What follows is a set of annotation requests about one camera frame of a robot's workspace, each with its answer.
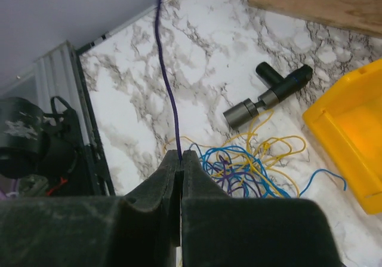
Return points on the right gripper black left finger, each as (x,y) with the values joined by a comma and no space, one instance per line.
(132,230)

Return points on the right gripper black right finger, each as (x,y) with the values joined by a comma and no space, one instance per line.
(218,230)

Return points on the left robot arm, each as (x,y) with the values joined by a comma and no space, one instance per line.
(37,143)

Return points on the black T-shaped socket tool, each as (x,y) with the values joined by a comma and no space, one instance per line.
(280,88)

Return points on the left yellow plastic bin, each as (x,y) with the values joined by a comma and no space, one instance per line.
(346,121)

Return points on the plywood board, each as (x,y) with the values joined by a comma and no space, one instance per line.
(361,16)

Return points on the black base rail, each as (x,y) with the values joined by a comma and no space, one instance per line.
(67,77)

